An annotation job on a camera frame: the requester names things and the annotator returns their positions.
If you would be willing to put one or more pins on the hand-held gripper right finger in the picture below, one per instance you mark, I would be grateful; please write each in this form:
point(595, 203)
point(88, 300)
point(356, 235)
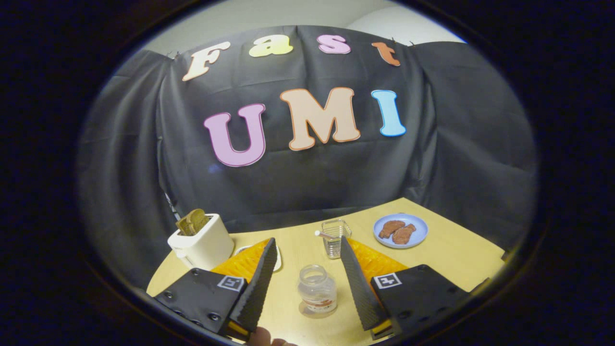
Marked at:
point(358, 283)

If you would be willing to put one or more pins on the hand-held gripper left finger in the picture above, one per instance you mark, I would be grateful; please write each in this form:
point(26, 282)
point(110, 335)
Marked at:
point(257, 283)

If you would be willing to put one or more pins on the white round coaster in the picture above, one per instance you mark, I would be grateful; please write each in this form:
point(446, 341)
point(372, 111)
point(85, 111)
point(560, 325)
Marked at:
point(279, 263)

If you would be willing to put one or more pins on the clear plastic juice bottle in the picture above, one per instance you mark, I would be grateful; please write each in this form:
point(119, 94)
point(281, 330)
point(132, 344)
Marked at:
point(317, 293)

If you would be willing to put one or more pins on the clear glass cup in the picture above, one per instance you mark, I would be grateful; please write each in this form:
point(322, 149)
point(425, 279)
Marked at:
point(335, 246)

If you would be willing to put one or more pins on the white toaster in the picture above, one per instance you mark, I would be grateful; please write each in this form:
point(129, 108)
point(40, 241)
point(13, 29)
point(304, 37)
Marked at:
point(206, 247)

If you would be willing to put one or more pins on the brown meat piece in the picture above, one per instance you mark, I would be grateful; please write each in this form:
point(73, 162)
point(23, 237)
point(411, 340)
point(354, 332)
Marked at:
point(390, 228)
point(403, 234)

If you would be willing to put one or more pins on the blue round plate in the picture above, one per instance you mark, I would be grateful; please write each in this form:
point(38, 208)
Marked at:
point(418, 229)

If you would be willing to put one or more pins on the brown toast slice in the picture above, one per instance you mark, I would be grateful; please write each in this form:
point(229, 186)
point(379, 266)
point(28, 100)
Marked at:
point(184, 227)
point(198, 218)

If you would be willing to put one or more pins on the black backdrop cloth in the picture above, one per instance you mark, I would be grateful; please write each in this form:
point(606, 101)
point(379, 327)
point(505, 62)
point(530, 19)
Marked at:
point(336, 182)

